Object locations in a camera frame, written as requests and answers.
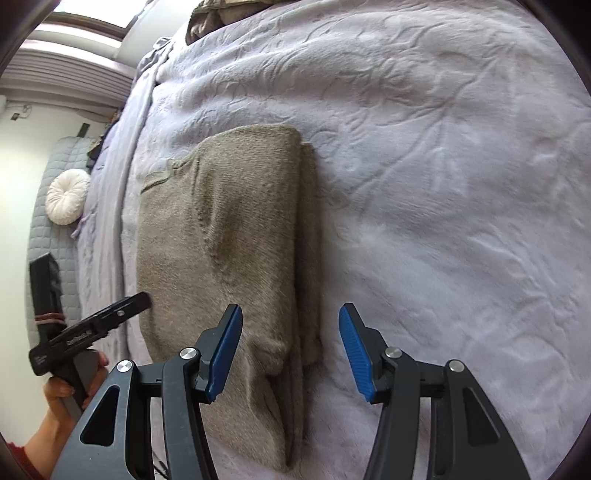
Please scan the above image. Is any lavender embossed blanket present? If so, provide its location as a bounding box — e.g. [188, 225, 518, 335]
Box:
[71, 0, 591, 480]

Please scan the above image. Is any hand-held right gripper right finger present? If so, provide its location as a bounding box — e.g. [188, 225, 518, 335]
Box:
[338, 302, 532, 480]

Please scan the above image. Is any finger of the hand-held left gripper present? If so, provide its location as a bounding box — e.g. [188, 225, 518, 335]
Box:
[90, 292, 151, 340]

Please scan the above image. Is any brown knit sweater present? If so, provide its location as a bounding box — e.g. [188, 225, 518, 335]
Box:
[136, 124, 324, 472]

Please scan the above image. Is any window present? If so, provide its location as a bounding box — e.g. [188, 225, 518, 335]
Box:
[51, 0, 139, 33]

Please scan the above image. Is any person's left forearm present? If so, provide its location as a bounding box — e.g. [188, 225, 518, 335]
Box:
[7, 415, 70, 480]

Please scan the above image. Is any grey quilted headboard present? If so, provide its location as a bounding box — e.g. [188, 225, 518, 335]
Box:
[25, 136, 109, 342]

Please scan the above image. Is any white pleated curtain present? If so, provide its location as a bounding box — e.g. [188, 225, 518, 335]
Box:
[0, 39, 134, 121]

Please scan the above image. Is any white round pillow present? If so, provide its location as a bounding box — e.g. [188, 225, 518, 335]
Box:
[46, 169, 92, 226]

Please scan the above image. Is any person's left hand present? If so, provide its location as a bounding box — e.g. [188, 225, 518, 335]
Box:
[43, 350, 110, 432]

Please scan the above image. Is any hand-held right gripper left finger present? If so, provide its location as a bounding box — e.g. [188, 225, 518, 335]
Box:
[50, 303, 244, 480]

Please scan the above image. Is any brown striped garment pile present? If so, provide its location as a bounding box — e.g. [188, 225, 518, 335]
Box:
[186, 0, 278, 45]

